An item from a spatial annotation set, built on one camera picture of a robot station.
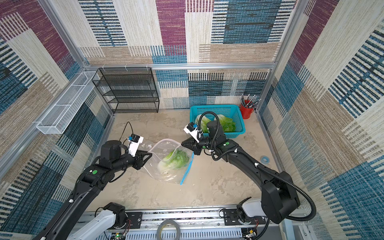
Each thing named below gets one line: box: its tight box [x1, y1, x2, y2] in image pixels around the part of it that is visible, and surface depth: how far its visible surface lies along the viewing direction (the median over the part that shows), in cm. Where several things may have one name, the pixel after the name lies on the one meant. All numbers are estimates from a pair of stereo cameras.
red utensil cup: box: [240, 100, 254, 120], surface depth 111 cm
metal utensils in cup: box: [239, 94, 262, 108], surface depth 111 cm
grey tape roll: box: [156, 219, 181, 240], surface depth 71 cm
